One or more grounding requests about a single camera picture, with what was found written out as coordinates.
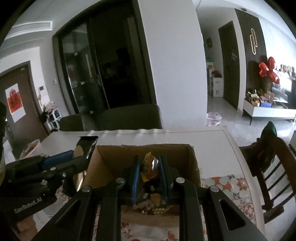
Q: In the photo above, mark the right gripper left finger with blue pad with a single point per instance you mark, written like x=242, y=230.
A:
x=136, y=182

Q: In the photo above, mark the black glass sliding door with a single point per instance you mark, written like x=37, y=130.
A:
x=102, y=59

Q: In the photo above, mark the brown cardboard box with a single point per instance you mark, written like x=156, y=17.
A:
x=110, y=162

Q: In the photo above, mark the red fu door poster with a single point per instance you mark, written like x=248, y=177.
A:
x=15, y=104

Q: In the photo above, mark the white small shelf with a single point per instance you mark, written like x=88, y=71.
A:
x=53, y=118

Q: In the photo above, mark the gold clip wall decoration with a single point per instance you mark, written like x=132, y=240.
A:
x=253, y=41

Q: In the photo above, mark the dark upholstered chair middle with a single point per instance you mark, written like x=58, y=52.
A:
x=143, y=116

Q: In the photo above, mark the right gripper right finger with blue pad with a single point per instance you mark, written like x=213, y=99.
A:
x=205, y=213

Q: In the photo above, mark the white round appliance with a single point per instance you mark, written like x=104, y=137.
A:
x=32, y=149

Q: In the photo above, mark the yellow snack packet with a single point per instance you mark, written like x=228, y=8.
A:
x=150, y=167

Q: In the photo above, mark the white storage boxes stack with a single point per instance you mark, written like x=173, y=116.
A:
x=215, y=81

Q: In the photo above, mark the dark wooden chair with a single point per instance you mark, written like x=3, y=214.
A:
x=272, y=162

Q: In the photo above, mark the brown entrance door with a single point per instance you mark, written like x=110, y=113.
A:
x=23, y=124

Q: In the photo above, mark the dark upholstered chair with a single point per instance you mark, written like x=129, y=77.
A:
x=72, y=123
x=143, y=116

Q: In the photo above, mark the left hand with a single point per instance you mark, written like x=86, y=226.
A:
x=26, y=229

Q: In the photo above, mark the green snack packet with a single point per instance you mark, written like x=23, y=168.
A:
x=151, y=203

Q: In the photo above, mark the white low tv cabinet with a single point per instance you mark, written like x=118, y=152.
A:
x=270, y=113

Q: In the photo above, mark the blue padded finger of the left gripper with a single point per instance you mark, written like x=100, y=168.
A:
x=59, y=158

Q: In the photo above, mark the red bow balloon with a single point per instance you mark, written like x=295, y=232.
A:
x=267, y=70

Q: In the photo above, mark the dark hallway door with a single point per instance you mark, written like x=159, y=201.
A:
x=231, y=64

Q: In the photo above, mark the dark upholstered chair left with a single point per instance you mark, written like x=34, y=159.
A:
x=72, y=123

